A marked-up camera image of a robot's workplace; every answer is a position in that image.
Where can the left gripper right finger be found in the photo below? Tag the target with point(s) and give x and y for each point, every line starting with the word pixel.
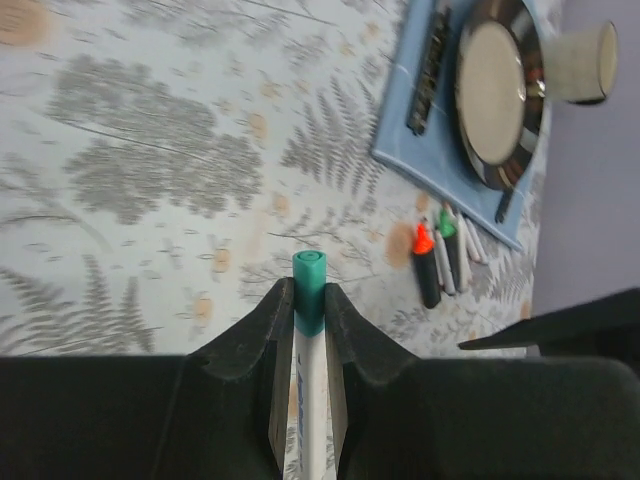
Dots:
pixel 492 414

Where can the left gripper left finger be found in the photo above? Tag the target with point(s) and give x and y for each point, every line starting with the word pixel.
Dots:
pixel 219 412

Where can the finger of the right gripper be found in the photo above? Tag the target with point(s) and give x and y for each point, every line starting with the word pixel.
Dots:
pixel 606 327

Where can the blue cap marker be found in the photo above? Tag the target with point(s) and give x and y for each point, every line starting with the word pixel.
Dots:
pixel 474 249

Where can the teal cap marker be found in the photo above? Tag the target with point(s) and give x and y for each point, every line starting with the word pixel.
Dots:
pixel 309 275

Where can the black orange highlighter body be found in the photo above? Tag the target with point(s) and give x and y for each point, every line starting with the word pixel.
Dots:
pixel 425 267

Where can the black green highlighter body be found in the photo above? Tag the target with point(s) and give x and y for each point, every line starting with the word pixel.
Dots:
pixel 454 241

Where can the grey cap white pen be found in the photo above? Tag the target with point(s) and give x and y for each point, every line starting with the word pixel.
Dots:
pixel 444 265

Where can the floral tablecloth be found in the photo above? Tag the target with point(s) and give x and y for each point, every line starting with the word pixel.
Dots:
pixel 161 162

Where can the cream enamel mug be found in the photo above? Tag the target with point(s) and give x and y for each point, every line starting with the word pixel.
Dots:
pixel 580 67

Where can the blue checked placemat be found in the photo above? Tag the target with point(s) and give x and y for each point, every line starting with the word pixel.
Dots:
pixel 436 159

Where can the dark rimmed cream plate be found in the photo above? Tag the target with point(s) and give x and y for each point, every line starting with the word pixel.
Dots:
pixel 499 62

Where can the patterned handle knife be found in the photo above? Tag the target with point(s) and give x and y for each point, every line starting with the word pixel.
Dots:
pixel 503 206

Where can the patterned handle fork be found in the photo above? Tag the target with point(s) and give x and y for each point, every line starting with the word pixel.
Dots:
pixel 426 79

